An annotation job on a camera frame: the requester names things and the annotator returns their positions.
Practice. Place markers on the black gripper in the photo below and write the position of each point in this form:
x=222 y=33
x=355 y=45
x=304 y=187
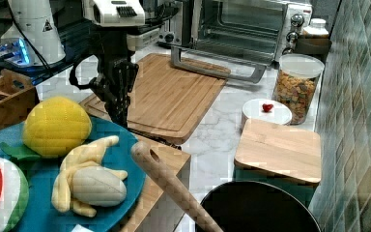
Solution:
x=116 y=72

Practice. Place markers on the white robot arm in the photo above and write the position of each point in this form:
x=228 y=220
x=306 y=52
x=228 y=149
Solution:
x=119 y=14

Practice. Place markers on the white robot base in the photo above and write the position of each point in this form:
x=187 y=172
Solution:
x=33 y=39

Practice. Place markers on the bamboo cutting board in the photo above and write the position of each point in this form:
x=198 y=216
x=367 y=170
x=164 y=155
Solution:
x=169 y=103

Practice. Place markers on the plush peeled banana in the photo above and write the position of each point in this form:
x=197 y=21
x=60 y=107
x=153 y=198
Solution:
x=83 y=182

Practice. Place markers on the wooden tea bag organizer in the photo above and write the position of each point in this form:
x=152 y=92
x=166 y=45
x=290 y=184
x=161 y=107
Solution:
x=18 y=96

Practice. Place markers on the plush watermelon slice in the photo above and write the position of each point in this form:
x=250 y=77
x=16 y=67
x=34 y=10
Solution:
x=14 y=195

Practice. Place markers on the pink bowl with white lid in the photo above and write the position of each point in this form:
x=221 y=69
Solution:
x=266 y=110

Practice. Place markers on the silver toaster oven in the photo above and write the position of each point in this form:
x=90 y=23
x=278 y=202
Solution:
x=247 y=32

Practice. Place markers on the black utensil holder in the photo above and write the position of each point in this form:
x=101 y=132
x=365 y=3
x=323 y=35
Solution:
x=257 y=207

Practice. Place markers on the clear cereal jar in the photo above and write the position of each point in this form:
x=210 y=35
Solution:
x=296 y=83

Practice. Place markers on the teal canister with wooden lid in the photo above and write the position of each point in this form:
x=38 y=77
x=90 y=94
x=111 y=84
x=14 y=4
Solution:
x=283 y=156

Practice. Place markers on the white lidded bottle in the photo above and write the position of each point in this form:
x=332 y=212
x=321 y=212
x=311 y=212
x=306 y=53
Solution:
x=316 y=29

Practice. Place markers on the wooden spoon handle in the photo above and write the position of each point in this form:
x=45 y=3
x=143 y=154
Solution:
x=163 y=176

